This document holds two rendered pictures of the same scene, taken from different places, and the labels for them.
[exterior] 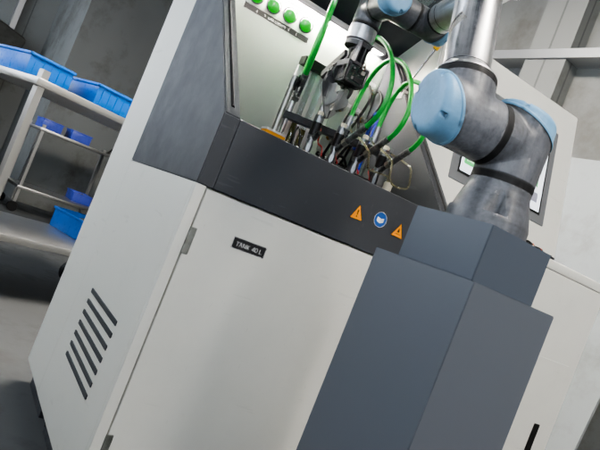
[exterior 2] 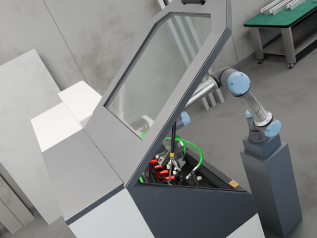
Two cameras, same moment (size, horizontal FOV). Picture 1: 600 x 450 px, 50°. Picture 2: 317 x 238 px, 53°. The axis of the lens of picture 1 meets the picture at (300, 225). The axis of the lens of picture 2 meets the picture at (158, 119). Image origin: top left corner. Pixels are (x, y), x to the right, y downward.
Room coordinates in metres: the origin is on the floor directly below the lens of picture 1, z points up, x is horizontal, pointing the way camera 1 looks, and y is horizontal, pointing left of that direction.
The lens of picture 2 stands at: (1.37, 1.53, 2.32)
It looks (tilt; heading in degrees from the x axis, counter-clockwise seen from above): 29 degrees down; 283
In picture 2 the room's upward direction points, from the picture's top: 23 degrees counter-clockwise
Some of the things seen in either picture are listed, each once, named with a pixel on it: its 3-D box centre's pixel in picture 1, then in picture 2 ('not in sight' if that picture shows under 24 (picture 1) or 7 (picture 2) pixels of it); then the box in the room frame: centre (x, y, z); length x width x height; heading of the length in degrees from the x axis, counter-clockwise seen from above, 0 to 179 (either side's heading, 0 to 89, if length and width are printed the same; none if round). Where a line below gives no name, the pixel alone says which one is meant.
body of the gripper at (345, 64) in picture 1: (351, 64); (174, 149); (1.69, 0.03, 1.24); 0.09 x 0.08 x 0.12; 29
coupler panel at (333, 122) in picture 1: (352, 112); not in sight; (2.09, -0.02, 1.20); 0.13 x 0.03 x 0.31; 120
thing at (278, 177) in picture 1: (335, 203); (215, 177); (1.54, -0.06, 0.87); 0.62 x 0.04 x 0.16; 120
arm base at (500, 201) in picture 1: (493, 204); (258, 130); (1.17, -0.31, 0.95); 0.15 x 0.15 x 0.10
